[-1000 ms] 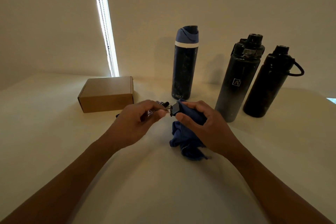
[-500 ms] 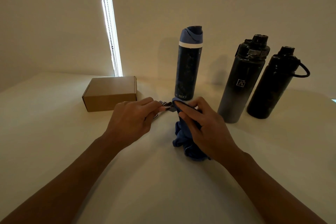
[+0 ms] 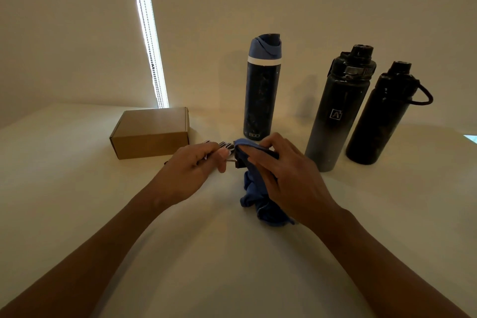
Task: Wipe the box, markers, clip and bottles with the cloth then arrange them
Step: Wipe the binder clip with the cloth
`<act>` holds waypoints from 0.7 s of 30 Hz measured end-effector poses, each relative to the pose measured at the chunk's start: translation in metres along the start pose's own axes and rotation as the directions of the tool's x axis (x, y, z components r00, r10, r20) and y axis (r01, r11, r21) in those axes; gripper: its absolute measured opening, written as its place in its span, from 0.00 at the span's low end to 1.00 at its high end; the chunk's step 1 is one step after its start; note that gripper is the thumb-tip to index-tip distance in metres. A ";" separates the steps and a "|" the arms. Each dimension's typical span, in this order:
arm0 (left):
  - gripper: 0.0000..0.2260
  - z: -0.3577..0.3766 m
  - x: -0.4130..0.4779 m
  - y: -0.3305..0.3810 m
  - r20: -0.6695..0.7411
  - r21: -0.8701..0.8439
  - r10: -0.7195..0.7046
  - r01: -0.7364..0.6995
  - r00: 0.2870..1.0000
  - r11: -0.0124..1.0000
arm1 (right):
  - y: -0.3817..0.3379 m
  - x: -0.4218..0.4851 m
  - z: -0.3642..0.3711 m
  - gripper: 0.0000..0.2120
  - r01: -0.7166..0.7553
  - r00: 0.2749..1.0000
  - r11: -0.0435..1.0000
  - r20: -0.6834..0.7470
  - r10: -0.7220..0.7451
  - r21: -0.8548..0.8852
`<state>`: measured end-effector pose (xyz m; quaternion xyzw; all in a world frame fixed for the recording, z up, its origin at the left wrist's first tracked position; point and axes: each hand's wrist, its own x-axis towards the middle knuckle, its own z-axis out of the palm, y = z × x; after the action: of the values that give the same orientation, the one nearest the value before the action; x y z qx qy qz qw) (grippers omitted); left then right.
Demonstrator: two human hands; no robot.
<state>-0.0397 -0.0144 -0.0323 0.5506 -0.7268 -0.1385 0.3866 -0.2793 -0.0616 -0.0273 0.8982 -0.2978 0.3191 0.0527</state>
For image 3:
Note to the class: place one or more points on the person's right hand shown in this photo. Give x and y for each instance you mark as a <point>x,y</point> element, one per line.
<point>302,191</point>

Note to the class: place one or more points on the person's left hand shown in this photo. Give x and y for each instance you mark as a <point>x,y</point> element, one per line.
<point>182,180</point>

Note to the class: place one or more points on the brown paper box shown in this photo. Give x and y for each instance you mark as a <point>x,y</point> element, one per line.
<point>149,131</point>

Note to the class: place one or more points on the blue cloth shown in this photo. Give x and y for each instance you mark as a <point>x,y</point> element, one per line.
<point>257,198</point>

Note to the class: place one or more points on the person's left forearm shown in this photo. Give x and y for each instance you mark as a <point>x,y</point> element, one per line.
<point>74,269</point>

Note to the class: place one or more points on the navy bottle with blue lid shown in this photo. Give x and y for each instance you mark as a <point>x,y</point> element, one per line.
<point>261,98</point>

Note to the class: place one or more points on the black binder clip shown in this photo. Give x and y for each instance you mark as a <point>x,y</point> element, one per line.
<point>238,162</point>

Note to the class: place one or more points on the person's right forearm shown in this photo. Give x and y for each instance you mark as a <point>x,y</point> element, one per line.
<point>391,280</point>

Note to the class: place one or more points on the black grey gradient bottle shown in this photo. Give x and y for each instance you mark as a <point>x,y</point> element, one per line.
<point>335,124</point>

